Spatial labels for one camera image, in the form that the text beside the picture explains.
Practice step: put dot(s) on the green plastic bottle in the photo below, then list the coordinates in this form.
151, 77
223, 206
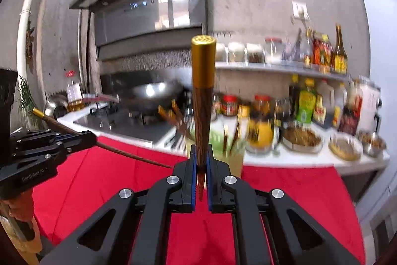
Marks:
305, 103

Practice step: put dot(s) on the red tablecloth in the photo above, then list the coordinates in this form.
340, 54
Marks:
279, 206

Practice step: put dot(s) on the clear glass mug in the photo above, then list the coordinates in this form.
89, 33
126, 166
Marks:
280, 113

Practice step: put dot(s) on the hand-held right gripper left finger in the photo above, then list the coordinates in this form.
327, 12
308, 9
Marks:
194, 190

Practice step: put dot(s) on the glass holding utensils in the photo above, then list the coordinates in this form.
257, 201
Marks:
293, 49

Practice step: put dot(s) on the steel wok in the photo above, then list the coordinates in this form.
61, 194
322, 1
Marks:
152, 94

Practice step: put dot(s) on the steel bowl with ladle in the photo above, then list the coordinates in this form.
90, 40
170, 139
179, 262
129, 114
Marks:
55, 106

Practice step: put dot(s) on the bottle with red label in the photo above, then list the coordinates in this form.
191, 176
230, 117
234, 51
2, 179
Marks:
350, 119

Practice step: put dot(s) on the large yellow jar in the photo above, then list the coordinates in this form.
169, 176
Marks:
260, 128

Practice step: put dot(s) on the white kitchen counter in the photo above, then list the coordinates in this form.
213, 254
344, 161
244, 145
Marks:
310, 161

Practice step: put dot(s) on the person's yellow clothing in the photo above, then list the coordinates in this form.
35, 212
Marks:
28, 252

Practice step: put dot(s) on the dark soy sauce bottle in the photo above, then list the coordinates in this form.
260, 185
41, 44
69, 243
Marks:
293, 97

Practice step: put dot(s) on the plate of brown food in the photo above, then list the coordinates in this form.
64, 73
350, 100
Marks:
301, 139

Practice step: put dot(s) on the white wall pipe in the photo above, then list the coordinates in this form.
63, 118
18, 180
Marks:
29, 13

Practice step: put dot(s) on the small steel bowl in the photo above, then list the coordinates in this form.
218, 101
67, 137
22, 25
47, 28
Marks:
372, 144

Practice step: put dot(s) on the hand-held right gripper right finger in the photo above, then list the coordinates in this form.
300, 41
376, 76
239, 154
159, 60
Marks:
208, 190

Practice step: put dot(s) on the steel gas stove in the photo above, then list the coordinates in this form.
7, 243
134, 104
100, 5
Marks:
124, 125

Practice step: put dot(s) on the tall dark sauce bottle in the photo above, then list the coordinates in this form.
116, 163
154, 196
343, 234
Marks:
339, 57

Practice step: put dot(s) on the white plastic jug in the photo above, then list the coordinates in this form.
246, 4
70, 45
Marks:
340, 103

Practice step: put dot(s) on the slim amber bottle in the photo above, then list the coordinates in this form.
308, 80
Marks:
308, 49

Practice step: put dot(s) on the green scallion bunch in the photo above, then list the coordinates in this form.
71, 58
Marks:
28, 100

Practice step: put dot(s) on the green plastic utensil holder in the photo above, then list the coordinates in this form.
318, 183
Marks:
217, 140

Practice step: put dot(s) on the steel range hood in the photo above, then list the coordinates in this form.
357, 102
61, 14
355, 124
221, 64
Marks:
139, 4

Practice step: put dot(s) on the glass spice jar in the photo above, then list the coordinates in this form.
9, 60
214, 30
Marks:
255, 54
220, 52
236, 52

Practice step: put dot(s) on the white wall shelf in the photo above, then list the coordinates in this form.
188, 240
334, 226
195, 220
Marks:
279, 69

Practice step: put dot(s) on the person's left hand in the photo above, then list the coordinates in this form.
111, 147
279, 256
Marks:
21, 206

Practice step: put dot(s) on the white wall socket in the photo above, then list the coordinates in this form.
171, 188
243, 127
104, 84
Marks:
300, 10

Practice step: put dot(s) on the oil bottle with red cap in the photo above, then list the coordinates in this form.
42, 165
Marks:
74, 94

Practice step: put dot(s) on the clear jar with red lid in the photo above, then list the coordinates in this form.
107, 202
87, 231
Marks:
274, 50

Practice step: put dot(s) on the white refrigerator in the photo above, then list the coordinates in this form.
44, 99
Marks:
383, 81

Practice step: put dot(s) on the red and yellow sauce jars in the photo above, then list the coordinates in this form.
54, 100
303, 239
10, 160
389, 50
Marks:
322, 54

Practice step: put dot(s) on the white kitchen appliance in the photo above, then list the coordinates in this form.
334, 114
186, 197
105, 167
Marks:
370, 106

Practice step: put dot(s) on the yellow shallow dish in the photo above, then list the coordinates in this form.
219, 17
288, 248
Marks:
345, 148

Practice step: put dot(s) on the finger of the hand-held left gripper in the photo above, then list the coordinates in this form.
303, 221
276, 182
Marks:
82, 147
80, 136

